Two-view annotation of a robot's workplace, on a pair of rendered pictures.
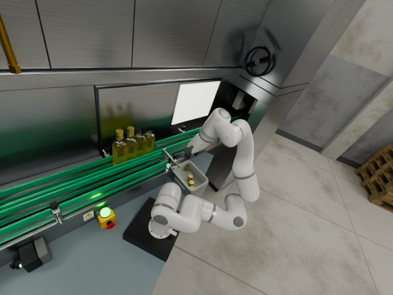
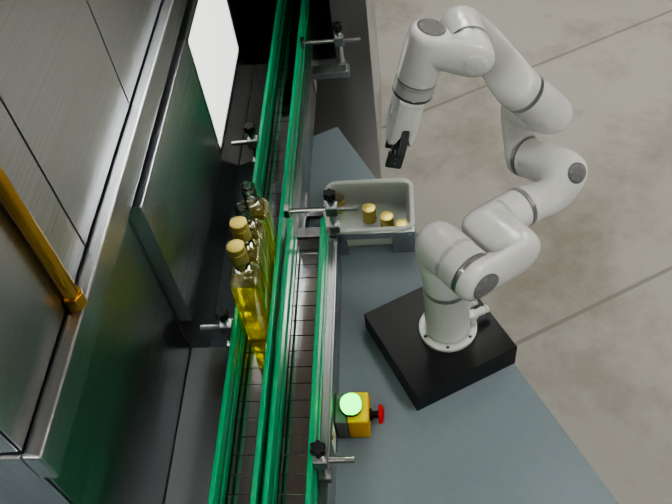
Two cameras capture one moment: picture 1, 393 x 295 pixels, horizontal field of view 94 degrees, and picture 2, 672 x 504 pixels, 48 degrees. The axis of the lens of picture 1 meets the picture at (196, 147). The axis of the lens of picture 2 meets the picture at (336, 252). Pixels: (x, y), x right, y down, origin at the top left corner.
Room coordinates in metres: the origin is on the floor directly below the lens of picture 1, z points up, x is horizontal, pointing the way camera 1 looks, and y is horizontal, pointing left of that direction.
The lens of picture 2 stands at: (-0.26, 0.60, 2.21)
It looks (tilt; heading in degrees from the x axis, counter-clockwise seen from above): 50 degrees down; 335
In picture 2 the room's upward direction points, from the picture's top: 9 degrees counter-clockwise
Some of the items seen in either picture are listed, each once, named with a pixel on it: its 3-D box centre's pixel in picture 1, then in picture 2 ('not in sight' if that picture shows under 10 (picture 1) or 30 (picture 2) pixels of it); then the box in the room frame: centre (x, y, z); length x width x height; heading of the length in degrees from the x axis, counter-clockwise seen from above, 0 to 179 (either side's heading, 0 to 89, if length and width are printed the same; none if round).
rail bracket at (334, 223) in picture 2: (171, 159); (321, 211); (0.81, 0.12, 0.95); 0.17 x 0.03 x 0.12; 56
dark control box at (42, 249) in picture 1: (35, 254); not in sight; (0.18, 0.46, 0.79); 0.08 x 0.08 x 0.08; 56
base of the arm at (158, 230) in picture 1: (165, 220); (453, 304); (0.46, 0.02, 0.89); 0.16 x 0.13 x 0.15; 82
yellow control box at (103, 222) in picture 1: (106, 217); (354, 415); (0.42, 0.31, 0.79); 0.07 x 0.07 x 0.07; 56
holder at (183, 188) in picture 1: (186, 176); (359, 218); (0.86, 0.00, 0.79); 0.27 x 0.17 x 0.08; 56
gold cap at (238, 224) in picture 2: (130, 131); (240, 229); (0.70, 0.35, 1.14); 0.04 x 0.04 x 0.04
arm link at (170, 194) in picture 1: (167, 202); (448, 263); (0.46, 0.03, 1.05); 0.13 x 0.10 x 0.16; 2
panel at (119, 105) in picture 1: (170, 106); (197, 109); (1.07, 0.26, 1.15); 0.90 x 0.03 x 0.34; 146
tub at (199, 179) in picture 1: (188, 178); (369, 215); (0.85, -0.02, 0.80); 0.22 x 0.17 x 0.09; 56
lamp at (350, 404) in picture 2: (105, 212); (350, 403); (0.42, 0.31, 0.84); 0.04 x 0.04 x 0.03
